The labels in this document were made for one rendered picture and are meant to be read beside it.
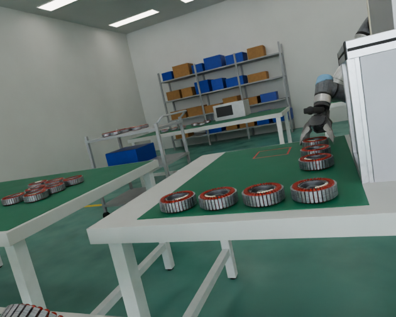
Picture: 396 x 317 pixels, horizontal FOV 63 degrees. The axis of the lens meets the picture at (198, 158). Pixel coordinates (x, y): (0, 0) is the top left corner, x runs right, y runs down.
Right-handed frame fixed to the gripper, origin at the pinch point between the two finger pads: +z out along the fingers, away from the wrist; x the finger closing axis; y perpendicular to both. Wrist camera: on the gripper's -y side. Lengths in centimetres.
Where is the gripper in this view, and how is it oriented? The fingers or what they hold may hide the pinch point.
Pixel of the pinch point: (315, 143)
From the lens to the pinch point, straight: 151.4
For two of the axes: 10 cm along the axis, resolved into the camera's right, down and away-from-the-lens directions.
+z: -2.1, 9.3, -2.9
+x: -7.0, 0.6, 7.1
